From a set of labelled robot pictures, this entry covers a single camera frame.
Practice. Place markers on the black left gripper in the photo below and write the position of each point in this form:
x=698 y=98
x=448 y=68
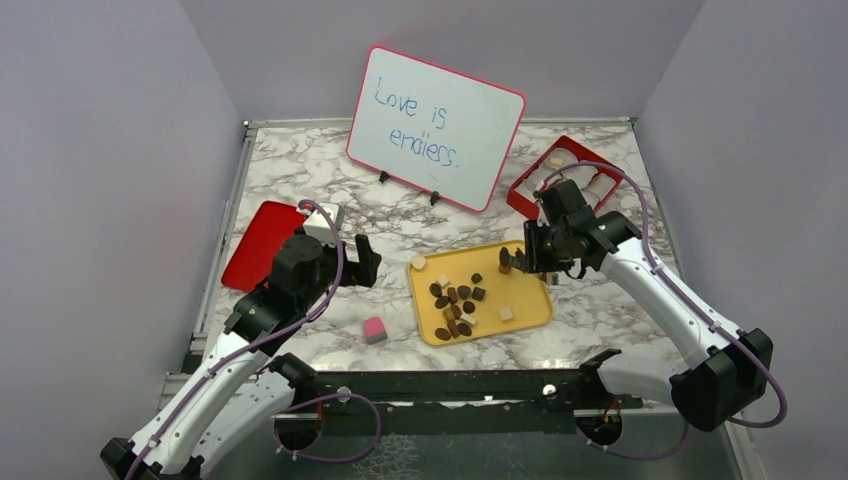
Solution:
x=361 y=273

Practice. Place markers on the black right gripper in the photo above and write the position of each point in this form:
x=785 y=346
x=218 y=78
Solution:
x=536 y=261

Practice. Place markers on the dark square chocolate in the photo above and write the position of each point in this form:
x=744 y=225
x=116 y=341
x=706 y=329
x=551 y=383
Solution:
x=478 y=294

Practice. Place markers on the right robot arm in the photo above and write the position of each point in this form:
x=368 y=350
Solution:
x=723 y=368

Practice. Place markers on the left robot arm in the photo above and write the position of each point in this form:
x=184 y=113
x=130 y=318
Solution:
x=243 y=380

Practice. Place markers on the white heart chocolate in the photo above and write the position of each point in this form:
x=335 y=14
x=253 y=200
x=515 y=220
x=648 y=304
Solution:
x=418 y=263

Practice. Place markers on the red chocolate box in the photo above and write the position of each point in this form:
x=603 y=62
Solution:
x=596 y=185

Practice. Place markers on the dark oval chocolate front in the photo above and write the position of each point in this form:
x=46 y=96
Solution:
x=443 y=334

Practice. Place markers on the pink whiteboard eraser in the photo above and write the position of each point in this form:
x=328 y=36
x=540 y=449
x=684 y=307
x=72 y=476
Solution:
x=374 y=330

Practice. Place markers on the yellow plastic tray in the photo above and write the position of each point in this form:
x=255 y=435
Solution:
x=462 y=295

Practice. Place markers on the red box lid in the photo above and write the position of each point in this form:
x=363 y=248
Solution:
x=251 y=262

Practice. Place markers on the pink-framed whiteboard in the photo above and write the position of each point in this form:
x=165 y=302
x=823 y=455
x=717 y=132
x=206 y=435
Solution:
x=433 y=128

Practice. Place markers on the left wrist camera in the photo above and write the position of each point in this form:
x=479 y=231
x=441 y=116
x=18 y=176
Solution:
x=317 y=226

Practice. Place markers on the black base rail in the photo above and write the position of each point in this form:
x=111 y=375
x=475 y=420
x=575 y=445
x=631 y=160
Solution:
x=422 y=403

